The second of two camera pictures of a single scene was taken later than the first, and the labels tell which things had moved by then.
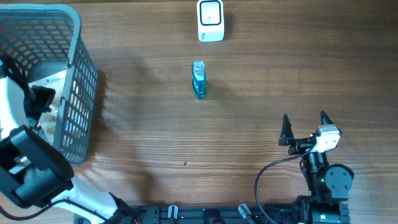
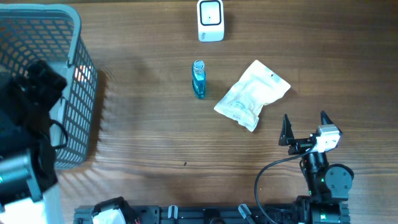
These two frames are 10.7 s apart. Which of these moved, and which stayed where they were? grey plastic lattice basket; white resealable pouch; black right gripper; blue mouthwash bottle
Moved: white resealable pouch
Stayed: blue mouthwash bottle; black right gripper; grey plastic lattice basket
